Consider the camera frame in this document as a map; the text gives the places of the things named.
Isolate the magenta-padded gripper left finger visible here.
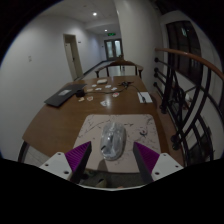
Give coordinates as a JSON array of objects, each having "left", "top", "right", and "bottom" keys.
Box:
[{"left": 39, "top": 140, "right": 93, "bottom": 184}]

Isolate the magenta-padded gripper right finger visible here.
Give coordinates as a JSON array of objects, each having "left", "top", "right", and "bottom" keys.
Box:
[{"left": 132, "top": 141, "right": 185, "bottom": 185}]

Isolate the glazed double door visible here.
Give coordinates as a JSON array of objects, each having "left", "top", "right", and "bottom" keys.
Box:
[{"left": 103, "top": 38, "right": 124, "bottom": 61}]

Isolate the white notepad with pen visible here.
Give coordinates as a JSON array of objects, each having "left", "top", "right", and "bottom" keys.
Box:
[{"left": 137, "top": 91, "right": 154, "bottom": 105}]

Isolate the dark window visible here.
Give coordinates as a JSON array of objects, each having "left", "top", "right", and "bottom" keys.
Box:
[{"left": 165, "top": 20, "right": 205, "bottom": 82}]

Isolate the wooden armchair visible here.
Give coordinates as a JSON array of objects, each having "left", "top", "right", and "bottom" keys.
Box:
[{"left": 94, "top": 58, "right": 145, "bottom": 80}]

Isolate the black railing with wooden handrail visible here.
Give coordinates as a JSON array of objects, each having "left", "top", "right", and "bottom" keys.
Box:
[{"left": 153, "top": 46, "right": 224, "bottom": 167}]

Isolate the white marble-print mouse pad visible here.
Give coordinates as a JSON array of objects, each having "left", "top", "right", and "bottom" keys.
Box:
[{"left": 72, "top": 113, "right": 162, "bottom": 175}]

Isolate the translucent grey computer mouse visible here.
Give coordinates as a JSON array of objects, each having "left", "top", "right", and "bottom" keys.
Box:
[{"left": 99, "top": 121, "right": 127, "bottom": 162}]

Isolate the small black box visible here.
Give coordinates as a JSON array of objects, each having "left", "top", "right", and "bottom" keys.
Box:
[{"left": 75, "top": 88, "right": 87, "bottom": 99}]

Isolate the closed black laptop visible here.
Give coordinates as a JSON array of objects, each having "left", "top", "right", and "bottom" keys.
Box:
[{"left": 43, "top": 82, "right": 88, "bottom": 108}]

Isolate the single beige door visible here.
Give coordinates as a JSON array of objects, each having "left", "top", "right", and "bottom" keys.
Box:
[{"left": 62, "top": 33, "right": 84, "bottom": 81}]

